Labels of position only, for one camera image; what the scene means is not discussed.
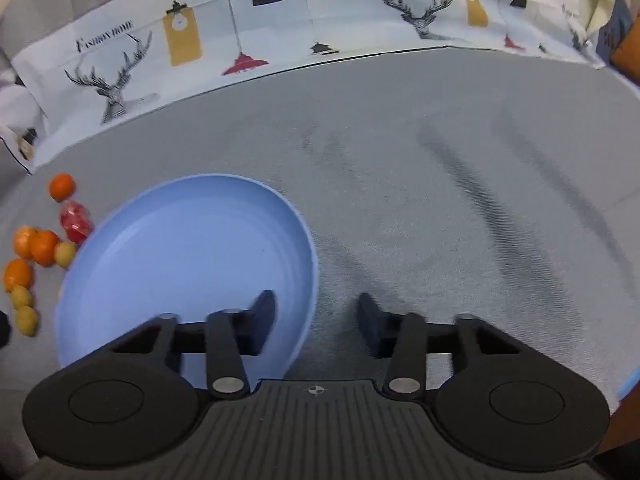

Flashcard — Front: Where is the red plum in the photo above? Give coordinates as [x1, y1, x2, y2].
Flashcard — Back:
[62, 217, 95, 245]
[59, 199, 87, 223]

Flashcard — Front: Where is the orange mandarin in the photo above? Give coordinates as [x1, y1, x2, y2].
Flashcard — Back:
[30, 230, 61, 267]
[48, 173, 77, 202]
[13, 226, 38, 260]
[3, 258, 35, 293]

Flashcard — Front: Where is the blue round plate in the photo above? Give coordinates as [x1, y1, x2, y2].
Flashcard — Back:
[54, 174, 319, 391]

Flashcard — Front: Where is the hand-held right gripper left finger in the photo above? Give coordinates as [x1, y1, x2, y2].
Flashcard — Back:
[106, 289, 278, 400]

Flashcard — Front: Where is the orange cushion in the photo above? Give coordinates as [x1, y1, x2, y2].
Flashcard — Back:
[611, 35, 640, 86]

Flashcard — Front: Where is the white deer-and-lamp printed cloth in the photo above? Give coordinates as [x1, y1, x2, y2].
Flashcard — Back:
[0, 0, 608, 177]

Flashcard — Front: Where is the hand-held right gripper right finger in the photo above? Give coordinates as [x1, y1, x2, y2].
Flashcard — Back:
[356, 292, 528, 400]

